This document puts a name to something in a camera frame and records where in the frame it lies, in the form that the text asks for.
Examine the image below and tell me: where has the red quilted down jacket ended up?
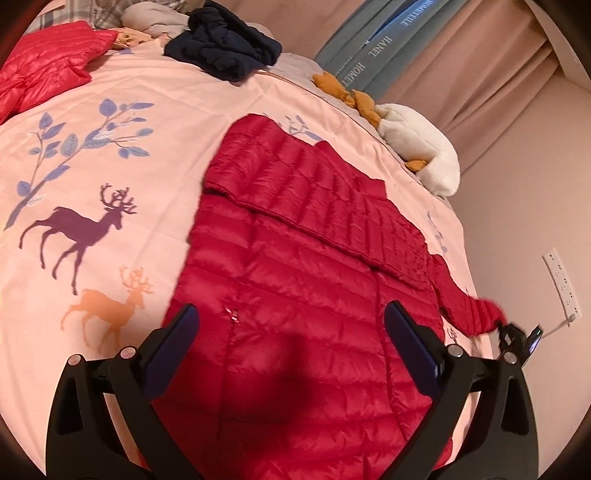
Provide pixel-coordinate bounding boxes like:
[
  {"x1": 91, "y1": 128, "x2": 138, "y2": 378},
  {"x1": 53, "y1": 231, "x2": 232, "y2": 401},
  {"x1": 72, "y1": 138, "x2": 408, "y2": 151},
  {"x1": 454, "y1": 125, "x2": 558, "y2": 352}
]
[{"x1": 154, "y1": 114, "x2": 504, "y2": 479}]

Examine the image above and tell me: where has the white goose plush toy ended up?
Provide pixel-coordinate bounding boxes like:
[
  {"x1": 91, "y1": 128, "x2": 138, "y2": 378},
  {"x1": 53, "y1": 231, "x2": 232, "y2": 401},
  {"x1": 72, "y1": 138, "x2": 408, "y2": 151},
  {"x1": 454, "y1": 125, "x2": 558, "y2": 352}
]
[{"x1": 312, "y1": 72, "x2": 461, "y2": 197}]

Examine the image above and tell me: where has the pink curtain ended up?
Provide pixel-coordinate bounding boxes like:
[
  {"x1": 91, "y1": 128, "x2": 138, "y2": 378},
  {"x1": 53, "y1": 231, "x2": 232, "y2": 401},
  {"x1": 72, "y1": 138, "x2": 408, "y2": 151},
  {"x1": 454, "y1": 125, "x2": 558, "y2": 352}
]
[{"x1": 224, "y1": 0, "x2": 558, "y2": 170}]

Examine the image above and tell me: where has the pink deer print duvet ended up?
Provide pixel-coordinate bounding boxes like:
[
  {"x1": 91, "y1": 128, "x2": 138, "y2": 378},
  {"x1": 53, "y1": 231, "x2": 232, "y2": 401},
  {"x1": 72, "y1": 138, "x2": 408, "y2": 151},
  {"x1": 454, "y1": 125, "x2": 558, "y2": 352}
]
[{"x1": 0, "y1": 34, "x2": 491, "y2": 476}]

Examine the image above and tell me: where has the small orange cloth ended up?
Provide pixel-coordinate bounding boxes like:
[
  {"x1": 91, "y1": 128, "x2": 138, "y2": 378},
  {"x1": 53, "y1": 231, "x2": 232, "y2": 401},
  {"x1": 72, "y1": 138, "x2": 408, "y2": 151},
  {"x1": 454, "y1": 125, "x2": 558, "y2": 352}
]
[{"x1": 111, "y1": 27, "x2": 152, "y2": 51}]

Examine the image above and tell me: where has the navy blue folded garment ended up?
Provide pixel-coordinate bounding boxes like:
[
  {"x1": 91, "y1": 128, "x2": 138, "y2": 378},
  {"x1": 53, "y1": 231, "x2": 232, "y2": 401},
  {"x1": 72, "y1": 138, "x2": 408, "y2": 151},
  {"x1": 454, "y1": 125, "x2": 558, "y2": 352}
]
[{"x1": 163, "y1": 1, "x2": 283, "y2": 83}]

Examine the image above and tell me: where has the plaid grey pillow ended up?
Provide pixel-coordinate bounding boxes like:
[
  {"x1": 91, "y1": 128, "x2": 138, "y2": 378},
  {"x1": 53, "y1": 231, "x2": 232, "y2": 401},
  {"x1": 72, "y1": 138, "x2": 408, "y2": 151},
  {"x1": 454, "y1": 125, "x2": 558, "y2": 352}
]
[{"x1": 25, "y1": 0, "x2": 193, "y2": 34}]

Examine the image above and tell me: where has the grey folded blanket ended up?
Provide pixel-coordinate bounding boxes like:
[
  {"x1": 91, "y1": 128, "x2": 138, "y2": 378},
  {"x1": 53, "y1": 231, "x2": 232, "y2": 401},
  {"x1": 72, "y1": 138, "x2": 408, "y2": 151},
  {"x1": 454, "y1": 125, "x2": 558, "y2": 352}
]
[{"x1": 121, "y1": 1, "x2": 188, "y2": 38}]

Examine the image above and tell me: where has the white wall power strip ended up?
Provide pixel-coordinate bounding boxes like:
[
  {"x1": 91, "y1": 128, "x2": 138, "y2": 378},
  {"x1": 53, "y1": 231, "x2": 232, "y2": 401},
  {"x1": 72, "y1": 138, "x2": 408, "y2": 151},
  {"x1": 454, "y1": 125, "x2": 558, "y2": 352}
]
[{"x1": 542, "y1": 248, "x2": 582, "y2": 325}]

